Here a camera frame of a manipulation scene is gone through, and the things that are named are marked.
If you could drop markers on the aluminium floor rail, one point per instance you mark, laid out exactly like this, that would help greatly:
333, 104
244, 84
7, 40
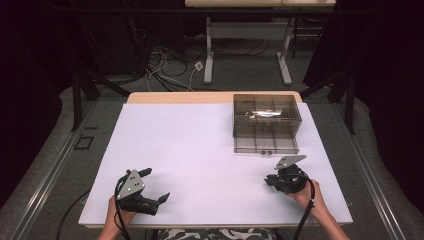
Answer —
373, 173
50, 173

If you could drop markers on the camouflage pants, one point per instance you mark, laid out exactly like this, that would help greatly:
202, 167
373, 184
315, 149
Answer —
200, 235

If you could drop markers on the dark curtain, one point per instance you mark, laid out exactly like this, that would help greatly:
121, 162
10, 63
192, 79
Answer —
23, 116
396, 100

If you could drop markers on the white-legged desk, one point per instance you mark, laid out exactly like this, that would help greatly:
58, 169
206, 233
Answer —
246, 30

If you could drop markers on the white power adapter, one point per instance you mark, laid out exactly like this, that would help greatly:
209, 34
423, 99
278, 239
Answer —
198, 65

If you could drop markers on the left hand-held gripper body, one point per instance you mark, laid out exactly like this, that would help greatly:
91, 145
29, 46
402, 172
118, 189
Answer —
131, 186

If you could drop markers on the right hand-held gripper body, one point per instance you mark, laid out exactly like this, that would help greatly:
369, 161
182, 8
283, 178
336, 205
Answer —
291, 180

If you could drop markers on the white table mat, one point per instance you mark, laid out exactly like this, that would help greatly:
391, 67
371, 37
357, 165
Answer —
200, 156

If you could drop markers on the person's right hand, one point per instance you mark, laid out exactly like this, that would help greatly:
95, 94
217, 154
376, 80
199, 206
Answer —
319, 203

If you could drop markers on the smoky clear drawer box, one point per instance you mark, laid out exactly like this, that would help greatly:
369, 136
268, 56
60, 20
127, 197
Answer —
266, 111

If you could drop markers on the black metal stand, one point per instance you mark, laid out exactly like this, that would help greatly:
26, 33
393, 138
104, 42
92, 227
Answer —
349, 106
76, 100

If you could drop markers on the person's left hand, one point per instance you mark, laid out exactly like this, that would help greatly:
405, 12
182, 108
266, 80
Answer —
126, 218

